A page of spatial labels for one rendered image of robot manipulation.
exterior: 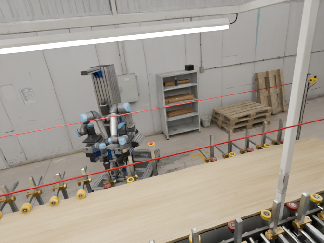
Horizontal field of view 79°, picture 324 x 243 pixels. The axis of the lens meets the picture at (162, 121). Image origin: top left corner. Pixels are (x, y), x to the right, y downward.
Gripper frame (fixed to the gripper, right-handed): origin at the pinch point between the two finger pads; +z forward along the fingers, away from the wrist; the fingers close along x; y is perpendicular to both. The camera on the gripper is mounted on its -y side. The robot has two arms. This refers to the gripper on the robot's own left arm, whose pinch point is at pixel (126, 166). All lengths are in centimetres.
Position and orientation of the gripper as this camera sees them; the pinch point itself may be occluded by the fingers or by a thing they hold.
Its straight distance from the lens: 241.2
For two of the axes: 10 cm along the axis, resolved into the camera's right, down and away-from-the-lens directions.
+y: 8.1, -3.0, 5.0
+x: -5.7, -2.6, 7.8
